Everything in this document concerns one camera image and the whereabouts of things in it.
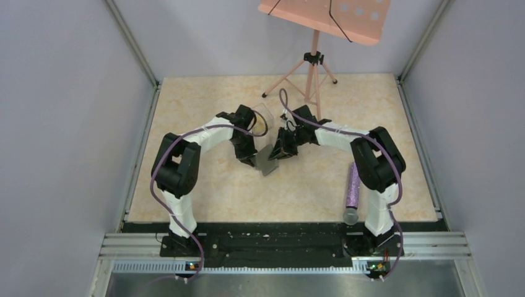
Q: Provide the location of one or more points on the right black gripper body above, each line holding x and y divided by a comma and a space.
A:
295, 138

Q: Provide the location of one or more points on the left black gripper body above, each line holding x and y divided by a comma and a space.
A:
244, 141

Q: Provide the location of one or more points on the clear plastic card box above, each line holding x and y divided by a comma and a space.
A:
263, 120

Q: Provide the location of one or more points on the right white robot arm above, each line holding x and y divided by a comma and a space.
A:
378, 165

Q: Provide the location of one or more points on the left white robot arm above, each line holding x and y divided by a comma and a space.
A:
176, 169

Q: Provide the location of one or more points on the purple glitter microphone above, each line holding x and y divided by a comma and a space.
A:
350, 215

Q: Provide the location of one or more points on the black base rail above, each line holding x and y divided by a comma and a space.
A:
271, 245

